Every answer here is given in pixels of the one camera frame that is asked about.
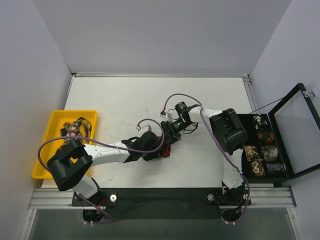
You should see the orange navy striped tie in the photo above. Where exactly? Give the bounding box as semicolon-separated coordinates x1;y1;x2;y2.
158;136;172;158

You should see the blue orange rolled tie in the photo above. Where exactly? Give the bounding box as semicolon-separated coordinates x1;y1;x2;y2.
260;145;278;163

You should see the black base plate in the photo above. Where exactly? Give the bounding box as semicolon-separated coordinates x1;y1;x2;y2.
71;187;252;221

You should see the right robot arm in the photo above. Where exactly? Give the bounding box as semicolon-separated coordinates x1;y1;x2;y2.
160;104;248;205

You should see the brown floral rolled tie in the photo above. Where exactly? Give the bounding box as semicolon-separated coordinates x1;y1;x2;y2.
244;145;266;177

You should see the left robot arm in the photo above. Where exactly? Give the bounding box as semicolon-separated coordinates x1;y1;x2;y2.
46;130;163;206

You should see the dark rolled tie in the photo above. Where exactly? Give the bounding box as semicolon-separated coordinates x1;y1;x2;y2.
265;162;285;175

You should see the brown floral tie in tray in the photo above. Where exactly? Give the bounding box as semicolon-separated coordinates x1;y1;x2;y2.
60;117;92;138

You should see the black framed glass box lid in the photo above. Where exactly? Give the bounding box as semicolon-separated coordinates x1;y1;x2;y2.
268;83;320;180

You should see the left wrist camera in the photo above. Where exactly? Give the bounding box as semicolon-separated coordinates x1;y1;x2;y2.
135;124;152;132

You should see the black tie storage box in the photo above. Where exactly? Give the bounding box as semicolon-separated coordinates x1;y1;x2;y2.
238;113;294;184

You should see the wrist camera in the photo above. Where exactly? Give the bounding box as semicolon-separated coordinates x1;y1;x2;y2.
174;101;190;116
135;124;152;132

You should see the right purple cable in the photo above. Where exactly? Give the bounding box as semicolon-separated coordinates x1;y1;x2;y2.
159;93;251;223

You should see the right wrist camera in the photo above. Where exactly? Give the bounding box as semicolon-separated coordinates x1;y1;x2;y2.
174;101;190;116

